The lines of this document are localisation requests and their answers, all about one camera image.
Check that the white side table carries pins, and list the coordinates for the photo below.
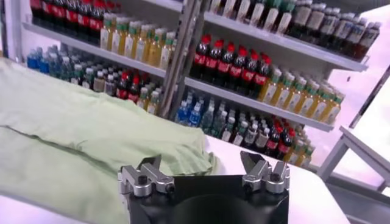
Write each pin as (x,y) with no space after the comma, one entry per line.
(365,153)

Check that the clear green water bottle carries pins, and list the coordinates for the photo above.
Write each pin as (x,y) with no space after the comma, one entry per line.
(65,71)
(55,68)
(206,121)
(218,126)

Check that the yellow tea bottle green cap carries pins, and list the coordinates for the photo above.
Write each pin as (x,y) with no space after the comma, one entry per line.
(117,39)
(154,50)
(293,155)
(269,89)
(142,100)
(318,106)
(281,93)
(153,105)
(142,46)
(166,54)
(305,102)
(105,35)
(305,159)
(293,97)
(129,42)
(332,111)

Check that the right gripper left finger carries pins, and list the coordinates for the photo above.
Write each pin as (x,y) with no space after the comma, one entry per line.
(143,182)

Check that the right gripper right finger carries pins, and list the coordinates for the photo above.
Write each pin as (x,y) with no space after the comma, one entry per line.
(268,179)

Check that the light green t-shirt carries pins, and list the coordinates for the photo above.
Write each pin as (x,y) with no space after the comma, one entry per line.
(76,137)

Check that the dark bottle blue-white label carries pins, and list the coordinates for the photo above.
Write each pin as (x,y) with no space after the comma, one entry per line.
(340,33)
(367,42)
(327,29)
(354,38)

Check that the red-cap cola bottle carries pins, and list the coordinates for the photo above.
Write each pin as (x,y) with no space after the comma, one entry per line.
(236,70)
(46,10)
(285,146)
(57,13)
(212,63)
(35,7)
(248,75)
(260,79)
(133,92)
(224,67)
(82,20)
(122,89)
(272,143)
(200,59)
(96,25)
(69,16)

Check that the small dark drink bottle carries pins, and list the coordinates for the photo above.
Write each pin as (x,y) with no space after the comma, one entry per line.
(239,135)
(251,137)
(87,79)
(110,86)
(262,141)
(228,131)
(76,76)
(99,82)

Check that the green-cap white-label tea bottle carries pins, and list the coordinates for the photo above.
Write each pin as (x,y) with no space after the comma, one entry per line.
(271,17)
(243,10)
(256,13)
(228,7)
(214,6)
(284,21)

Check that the grey metal drinks shelf unit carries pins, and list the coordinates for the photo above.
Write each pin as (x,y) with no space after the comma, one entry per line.
(91,49)
(274,38)

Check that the dark bottle beige label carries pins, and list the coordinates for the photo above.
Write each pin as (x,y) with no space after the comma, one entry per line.
(314,23)
(300,19)

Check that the blue water bottle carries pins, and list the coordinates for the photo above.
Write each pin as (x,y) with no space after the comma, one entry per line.
(182,115)
(32,61)
(194,118)
(44,65)

